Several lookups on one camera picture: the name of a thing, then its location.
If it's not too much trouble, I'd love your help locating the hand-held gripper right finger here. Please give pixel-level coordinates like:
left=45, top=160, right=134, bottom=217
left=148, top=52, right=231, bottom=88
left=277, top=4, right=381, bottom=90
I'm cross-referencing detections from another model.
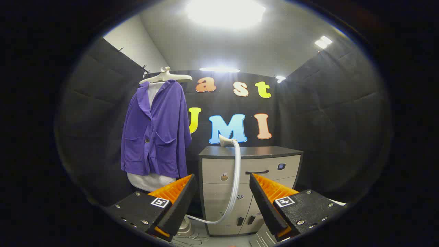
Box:
left=249, top=173, right=347, bottom=242

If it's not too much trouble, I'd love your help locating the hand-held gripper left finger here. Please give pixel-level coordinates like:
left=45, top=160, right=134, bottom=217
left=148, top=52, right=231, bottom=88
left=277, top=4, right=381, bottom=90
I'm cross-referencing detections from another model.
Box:
left=105, top=174, right=198, bottom=242

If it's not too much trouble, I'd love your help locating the grey garment steamer hose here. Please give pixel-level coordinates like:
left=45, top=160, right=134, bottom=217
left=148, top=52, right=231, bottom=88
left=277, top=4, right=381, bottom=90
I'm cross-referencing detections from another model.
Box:
left=187, top=140, right=241, bottom=225

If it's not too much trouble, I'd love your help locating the purple corduroy jacket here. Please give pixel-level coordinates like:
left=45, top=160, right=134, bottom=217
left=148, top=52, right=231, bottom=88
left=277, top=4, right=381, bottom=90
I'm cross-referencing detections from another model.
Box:
left=120, top=80, right=192, bottom=179

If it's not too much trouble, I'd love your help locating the white garment steamer head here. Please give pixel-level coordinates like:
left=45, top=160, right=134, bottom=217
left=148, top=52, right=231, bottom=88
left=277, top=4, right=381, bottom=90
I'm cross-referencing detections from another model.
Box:
left=219, top=134, right=238, bottom=148

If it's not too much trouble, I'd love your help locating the garment steamer base unit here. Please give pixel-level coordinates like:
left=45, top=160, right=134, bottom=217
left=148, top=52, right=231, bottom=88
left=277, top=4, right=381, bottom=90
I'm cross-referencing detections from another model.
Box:
left=177, top=216, right=195, bottom=237

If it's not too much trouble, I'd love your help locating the white clothes hanger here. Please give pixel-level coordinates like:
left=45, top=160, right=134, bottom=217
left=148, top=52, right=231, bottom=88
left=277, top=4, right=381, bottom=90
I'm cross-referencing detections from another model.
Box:
left=139, top=67, right=193, bottom=85

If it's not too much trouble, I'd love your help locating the beige cabinet with dark top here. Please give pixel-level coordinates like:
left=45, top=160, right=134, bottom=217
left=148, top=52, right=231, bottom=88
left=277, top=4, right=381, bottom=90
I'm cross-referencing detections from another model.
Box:
left=198, top=146, right=304, bottom=237

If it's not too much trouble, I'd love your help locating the long ceiling light strip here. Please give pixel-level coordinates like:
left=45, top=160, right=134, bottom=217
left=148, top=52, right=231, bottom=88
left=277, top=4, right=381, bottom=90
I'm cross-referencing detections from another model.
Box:
left=200, top=67, right=240, bottom=73

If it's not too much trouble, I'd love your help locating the small square ceiling light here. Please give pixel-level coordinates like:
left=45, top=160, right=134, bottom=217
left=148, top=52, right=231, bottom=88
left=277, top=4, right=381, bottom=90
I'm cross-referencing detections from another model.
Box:
left=315, top=35, right=332, bottom=49

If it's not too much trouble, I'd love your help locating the large ceiling light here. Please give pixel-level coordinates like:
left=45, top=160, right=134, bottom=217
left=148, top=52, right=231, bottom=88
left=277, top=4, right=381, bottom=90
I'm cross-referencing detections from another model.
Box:
left=185, top=0, right=266, bottom=30

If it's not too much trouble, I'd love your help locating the thin white floor cable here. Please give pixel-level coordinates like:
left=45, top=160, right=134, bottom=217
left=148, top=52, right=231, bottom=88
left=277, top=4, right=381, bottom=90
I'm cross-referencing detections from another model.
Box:
left=171, top=233, right=210, bottom=246

